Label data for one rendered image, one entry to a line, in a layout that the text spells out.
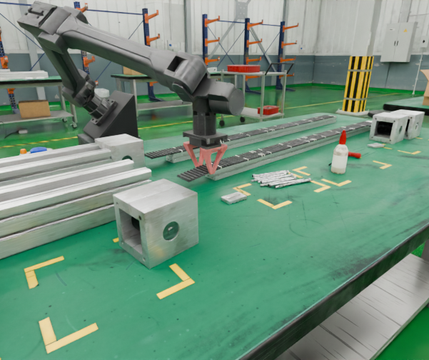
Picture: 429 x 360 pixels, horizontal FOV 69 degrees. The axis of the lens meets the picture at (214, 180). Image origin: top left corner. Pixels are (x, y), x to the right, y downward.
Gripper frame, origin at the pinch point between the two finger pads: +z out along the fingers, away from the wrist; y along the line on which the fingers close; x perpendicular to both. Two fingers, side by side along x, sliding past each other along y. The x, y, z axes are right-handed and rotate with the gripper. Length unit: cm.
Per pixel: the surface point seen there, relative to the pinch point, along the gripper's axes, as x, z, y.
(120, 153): -16.0, -4.0, -14.0
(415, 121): 88, -4, 19
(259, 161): 19.6, 2.1, 1.3
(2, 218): -44.2, -2.9, 4.0
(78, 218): -33.5, 0.5, 5.1
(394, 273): 82, 59, 26
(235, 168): 9.5, 2.0, 1.3
